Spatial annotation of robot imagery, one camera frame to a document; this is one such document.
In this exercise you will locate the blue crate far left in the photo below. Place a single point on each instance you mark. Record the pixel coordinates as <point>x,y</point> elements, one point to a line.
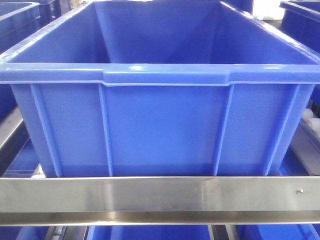
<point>18,20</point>

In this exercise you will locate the blue crate lower left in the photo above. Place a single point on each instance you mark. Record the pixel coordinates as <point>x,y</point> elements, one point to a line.
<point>23,166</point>

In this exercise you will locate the roller conveyor track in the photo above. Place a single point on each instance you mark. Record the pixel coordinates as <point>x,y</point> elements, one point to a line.
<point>310,122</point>

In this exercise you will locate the blue crate lower right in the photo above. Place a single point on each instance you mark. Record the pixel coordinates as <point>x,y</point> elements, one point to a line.
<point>279,232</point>

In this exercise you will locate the blue crate upper shelf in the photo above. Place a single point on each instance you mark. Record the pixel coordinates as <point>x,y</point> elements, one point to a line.
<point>160,88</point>

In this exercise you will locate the blue crate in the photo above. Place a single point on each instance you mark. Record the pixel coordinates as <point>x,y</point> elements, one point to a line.
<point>18,20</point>
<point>23,166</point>
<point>301,21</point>
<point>279,232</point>

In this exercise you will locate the blue crate far right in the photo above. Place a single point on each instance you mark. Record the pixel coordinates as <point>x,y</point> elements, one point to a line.
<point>301,21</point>

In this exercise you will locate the stacked blue crates lower middle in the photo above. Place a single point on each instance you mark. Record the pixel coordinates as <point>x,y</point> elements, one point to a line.
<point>150,232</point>

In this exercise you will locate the upper steel shelf rail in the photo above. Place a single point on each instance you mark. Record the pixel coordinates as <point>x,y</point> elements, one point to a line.
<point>160,200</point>

